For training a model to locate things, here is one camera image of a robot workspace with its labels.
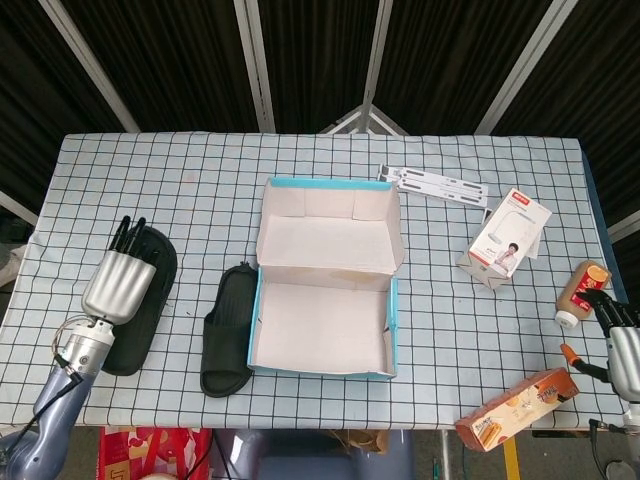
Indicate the beige cloth bundle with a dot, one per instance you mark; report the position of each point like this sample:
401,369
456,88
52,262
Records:
10,265

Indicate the brown sauce bottle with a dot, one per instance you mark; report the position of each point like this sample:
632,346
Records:
582,285

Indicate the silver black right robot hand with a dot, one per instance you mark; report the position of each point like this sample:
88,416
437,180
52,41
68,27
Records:
625,350

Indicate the white metal frame bar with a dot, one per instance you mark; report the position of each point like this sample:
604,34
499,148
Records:
625,226
20,207

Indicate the white folding stand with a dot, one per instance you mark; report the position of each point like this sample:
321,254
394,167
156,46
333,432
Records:
430,184

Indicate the white triangular frame base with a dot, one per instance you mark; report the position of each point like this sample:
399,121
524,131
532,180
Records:
342,120

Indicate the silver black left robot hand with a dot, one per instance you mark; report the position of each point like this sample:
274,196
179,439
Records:
117,285

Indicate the white red lamp box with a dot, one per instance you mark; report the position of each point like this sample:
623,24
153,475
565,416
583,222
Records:
500,240

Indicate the white metal frame post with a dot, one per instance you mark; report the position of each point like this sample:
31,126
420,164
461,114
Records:
520,65
256,65
90,65
378,65

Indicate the orange biscuit box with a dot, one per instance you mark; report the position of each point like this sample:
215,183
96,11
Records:
520,405

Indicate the brown paper bag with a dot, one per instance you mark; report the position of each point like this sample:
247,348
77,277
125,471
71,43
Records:
360,440

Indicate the red patterned bag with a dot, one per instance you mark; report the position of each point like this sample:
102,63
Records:
150,450

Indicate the light blue cardboard shoe box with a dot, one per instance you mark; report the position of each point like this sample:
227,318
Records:
320,325

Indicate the black rubber slipper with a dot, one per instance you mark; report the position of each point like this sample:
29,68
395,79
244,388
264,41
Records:
225,320
160,300

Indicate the white black checked tablecloth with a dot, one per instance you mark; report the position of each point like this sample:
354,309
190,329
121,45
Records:
150,175

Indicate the blue-grey chair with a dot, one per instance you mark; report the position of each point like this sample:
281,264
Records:
300,460

